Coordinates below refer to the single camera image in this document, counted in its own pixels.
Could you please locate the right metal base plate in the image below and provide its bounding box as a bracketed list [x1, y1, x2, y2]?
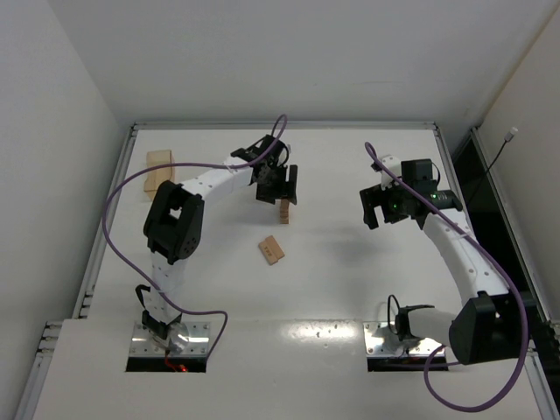
[363, 321, 440, 359]

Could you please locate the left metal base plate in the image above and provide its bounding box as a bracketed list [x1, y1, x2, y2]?
[129, 322, 210, 358]

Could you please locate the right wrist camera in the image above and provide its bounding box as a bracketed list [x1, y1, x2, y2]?
[372, 155, 402, 190]

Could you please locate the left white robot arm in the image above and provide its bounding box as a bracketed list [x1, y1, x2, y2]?
[137, 135, 298, 340]

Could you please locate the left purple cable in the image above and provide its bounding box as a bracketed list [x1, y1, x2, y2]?
[101, 114, 289, 358]

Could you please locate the wooden block box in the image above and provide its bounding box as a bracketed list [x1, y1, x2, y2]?
[143, 150, 175, 200]

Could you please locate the metal base plate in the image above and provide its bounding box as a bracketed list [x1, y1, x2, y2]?
[363, 321, 440, 359]
[129, 322, 210, 358]

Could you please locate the wood block numbered twelve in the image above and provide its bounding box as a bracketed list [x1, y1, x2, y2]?
[266, 235, 285, 260]

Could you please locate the purple cable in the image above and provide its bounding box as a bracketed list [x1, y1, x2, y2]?
[364, 141, 529, 413]
[101, 114, 289, 358]

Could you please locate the wood block with print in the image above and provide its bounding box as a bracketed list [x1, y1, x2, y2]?
[258, 241, 278, 265]

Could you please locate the aluminium table frame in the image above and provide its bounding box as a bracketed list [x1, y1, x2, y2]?
[17, 120, 560, 420]

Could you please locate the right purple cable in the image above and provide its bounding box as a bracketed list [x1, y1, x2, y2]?
[364, 141, 529, 413]

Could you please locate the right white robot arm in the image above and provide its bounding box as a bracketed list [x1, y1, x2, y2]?
[360, 155, 529, 365]

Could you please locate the black wall cable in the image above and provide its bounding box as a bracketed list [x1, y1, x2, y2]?
[463, 126, 520, 207]

